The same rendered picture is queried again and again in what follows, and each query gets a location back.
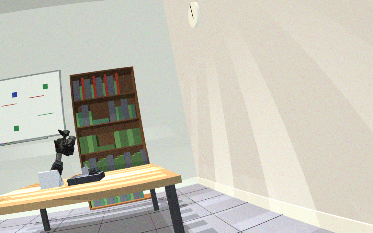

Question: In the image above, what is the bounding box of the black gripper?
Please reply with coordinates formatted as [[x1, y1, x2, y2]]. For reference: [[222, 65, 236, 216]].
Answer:
[[54, 130, 70, 153]]

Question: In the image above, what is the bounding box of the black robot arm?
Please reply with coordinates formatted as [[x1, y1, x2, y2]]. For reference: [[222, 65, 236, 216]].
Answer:
[[50, 136, 76, 175]]

